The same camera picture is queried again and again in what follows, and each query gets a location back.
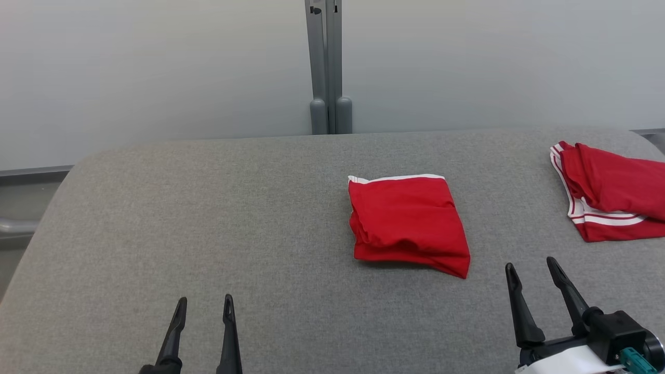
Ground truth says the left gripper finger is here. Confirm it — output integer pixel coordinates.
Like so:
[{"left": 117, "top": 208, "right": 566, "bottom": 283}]
[
  {"left": 155, "top": 297, "right": 188, "bottom": 365},
  {"left": 216, "top": 294, "right": 243, "bottom": 374}
]

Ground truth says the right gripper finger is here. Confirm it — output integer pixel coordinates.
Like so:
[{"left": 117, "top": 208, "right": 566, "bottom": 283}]
[
  {"left": 547, "top": 257, "right": 593, "bottom": 336},
  {"left": 505, "top": 262, "right": 546, "bottom": 348}
]

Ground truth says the red jersey with white stripes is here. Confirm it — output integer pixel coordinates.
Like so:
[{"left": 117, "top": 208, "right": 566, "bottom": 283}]
[{"left": 550, "top": 141, "right": 665, "bottom": 243}]

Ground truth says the grey wall baseboard rail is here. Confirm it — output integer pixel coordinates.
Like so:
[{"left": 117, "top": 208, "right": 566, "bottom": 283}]
[{"left": 0, "top": 165, "right": 74, "bottom": 185}]

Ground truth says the teal cable connector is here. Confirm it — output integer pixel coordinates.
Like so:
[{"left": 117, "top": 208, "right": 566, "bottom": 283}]
[{"left": 618, "top": 347, "right": 658, "bottom": 374}]

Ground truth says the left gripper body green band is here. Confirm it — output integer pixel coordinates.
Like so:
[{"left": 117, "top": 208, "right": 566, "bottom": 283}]
[{"left": 138, "top": 360, "right": 182, "bottom": 374}]

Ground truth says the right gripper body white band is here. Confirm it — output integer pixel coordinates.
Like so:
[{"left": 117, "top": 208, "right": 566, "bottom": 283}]
[{"left": 517, "top": 308, "right": 665, "bottom": 374}]

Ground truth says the grey partition post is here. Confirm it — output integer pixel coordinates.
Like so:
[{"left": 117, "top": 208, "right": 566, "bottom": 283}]
[{"left": 304, "top": 0, "right": 353, "bottom": 135}]

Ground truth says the red garment with white trim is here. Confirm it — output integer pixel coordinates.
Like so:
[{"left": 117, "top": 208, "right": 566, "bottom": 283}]
[{"left": 347, "top": 174, "right": 471, "bottom": 280}]

